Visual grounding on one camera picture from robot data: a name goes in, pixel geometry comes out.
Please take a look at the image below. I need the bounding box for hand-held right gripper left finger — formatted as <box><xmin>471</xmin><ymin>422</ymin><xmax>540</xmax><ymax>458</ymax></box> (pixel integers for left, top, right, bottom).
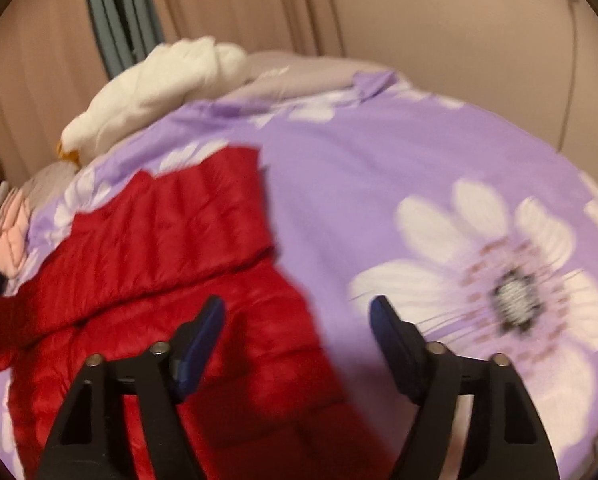
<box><xmin>38</xmin><ymin>295</ymin><xmax>226</xmax><ymax>480</ymax></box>

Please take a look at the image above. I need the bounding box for grey pillow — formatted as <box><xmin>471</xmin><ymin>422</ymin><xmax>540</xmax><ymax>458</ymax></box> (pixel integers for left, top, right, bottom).
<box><xmin>219</xmin><ymin>51</ymin><xmax>396</xmax><ymax>103</ymax></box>

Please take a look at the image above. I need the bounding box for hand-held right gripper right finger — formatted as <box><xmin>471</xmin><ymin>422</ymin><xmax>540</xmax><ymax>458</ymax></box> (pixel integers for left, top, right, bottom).
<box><xmin>369</xmin><ymin>295</ymin><xmax>562</xmax><ymax>480</ymax></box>

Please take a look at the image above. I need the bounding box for red down jacket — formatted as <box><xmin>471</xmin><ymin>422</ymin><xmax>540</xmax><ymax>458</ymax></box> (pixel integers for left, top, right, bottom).
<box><xmin>0</xmin><ymin>144</ymin><xmax>395</xmax><ymax>480</ymax></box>

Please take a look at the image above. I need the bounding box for orange cloth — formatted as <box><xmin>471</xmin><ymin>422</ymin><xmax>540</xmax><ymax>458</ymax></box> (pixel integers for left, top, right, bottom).
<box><xmin>55</xmin><ymin>139</ymin><xmax>83</xmax><ymax>167</ymax></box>

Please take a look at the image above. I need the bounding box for white power cable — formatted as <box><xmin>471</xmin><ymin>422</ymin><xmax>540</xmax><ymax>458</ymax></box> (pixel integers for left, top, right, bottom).
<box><xmin>555</xmin><ymin>0</ymin><xmax>580</xmax><ymax>154</ymax></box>

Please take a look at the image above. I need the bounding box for pink garment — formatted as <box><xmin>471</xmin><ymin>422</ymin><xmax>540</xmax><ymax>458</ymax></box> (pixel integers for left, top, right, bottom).
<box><xmin>0</xmin><ymin>194</ymin><xmax>36</xmax><ymax>279</ymax></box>

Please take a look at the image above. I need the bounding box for white quilt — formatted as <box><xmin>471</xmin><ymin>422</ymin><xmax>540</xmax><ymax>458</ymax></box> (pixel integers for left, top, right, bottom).
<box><xmin>60</xmin><ymin>36</ymin><xmax>250</xmax><ymax>162</ymax></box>

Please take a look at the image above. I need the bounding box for purple floral bed sheet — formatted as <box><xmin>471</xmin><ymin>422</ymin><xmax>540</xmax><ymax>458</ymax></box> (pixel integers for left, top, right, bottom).
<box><xmin>0</xmin><ymin>71</ymin><xmax>598</xmax><ymax>480</ymax></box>

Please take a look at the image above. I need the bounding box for teal folding rack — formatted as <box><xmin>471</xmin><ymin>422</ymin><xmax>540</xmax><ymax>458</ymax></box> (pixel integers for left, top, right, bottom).
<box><xmin>83</xmin><ymin>0</ymin><xmax>166</xmax><ymax>77</ymax></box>

